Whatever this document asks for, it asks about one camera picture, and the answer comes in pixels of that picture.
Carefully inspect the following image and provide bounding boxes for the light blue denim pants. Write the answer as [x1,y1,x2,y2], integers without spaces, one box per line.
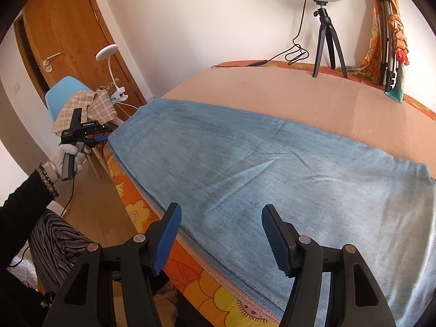
[109,98,435,326]

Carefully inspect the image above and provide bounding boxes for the black sleeved left forearm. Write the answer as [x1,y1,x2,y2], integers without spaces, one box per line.
[0,165,58,269]

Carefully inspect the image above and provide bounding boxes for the white gloved left hand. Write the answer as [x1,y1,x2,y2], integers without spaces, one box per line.
[44,144,85,181]

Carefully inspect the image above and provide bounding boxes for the plaid checked cloth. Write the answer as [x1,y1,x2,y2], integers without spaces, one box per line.
[51,90,117,136]

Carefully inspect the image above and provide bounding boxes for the light blue chair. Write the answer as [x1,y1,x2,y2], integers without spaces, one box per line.
[45,76,91,122]

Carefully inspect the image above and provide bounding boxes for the white clip desk lamp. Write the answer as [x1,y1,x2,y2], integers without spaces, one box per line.
[95,44,129,103]

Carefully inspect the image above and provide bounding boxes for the orange floral bed sheet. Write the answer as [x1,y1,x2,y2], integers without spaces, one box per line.
[102,60,436,327]

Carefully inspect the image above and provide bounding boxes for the wooden door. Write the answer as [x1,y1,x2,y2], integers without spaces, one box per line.
[21,0,146,120]

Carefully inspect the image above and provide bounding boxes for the black white striped trouser leg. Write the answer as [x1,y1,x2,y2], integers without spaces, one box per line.
[28,209,92,293]

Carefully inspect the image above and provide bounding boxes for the pink fleece blanket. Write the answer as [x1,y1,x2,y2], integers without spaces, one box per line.
[128,66,436,324]

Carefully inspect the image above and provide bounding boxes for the orange patterned scarf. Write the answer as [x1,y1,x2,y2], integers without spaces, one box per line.
[347,0,409,103]

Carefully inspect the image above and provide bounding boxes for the folded silver black tripod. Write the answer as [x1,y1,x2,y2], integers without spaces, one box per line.
[379,0,399,93]

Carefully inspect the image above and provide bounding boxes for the small black tripod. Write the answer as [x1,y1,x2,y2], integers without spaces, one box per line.
[312,0,348,78]

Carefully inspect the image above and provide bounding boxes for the beaded bracelet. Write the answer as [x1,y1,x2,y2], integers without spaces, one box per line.
[35,162,59,200]

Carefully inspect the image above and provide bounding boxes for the black ring light cable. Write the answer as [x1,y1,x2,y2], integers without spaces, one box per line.
[210,0,311,69]

